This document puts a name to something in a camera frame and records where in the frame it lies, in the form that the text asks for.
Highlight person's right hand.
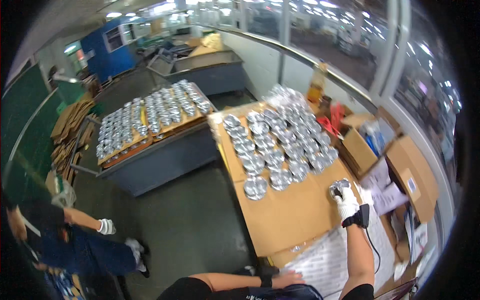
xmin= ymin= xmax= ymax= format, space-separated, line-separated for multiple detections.
xmin=334 ymin=187 xmax=361 ymax=223

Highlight person's left hand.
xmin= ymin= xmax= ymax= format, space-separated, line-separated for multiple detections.
xmin=271 ymin=270 xmax=306 ymax=290

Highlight shiny round metal part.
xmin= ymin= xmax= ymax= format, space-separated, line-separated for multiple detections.
xmin=329 ymin=178 xmax=352 ymax=200

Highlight person's body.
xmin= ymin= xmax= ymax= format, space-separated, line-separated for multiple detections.
xmin=156 ymin=277 xmax=376 ymax=300

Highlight white printed sheet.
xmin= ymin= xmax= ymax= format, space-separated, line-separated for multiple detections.
xmin=280 ymin=213 xmax=397 ymax=298

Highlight white paper sheets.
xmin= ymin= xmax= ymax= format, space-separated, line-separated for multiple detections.
xmin=359 ymin=157 xmax=410 ymax=217

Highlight large brown cardboard sheet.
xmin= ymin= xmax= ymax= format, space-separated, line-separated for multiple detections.
xmin=207 ymin=102 xmax=364 ymax=259

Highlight open cardboard box with bottles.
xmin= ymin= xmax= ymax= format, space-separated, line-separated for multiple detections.
xmin=338 ymin=112 xmax=404 ymax=178

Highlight red tool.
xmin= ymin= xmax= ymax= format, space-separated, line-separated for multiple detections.
xmin=316 ymin=100 xmax=346 ymax=139

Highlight brown cardboard box with label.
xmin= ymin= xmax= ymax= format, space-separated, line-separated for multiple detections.
xmin=385 ymin=135 xmax=440 ymax=224

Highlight rows of shiny metal parts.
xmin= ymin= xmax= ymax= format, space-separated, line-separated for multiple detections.
xmin=223 ymin=107 xmax=340 ymax=201

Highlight stack of papers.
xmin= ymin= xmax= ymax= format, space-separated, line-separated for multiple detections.
xmin=402 ymin=205 xmax=429 ymax=264

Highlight yellow bottle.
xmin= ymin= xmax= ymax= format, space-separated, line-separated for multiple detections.
xmin=307 ymin=62 xmax=328 ymax=104

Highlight clear bag of metal parts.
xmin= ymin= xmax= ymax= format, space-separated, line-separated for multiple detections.
xmin=262 ymin=83 xmax=306 ymax=113

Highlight grey bin cart with cardboard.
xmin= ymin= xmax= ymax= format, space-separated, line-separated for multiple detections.
xmin=146 ymin=32 xmax=247 ymax=97

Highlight grey metal cart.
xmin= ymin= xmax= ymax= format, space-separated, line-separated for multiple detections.
xmin=69 ymin=114 xmax=221 ymax=198

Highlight cardboard trays of metal parts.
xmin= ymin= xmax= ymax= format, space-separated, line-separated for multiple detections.
xmin=95 ymin=79 xmax=215 ymax=168

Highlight clear plastic bag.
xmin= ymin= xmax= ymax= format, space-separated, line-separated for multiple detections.
xmin=45 ymin=170 xmax=78 ymax=209

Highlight blue booth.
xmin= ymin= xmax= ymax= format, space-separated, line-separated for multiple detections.
xmin=80 ymin=16 xmax=149 ymax=84

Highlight stack of flattened cardboard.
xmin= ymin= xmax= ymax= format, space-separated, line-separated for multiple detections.
xmin=50 ymin=99 xmax=99 ymax=185

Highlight green box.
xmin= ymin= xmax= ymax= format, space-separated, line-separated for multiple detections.
xmin=52 ymin=71 xmax=88 ymax=106

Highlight black cable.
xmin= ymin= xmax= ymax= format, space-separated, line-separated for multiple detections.
xmin=365 ymin=226 xmax=382 ymax=275

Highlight metal window rail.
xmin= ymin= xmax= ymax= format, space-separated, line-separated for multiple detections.
xmin=193 ymin=23 xmax=379 ymax=111

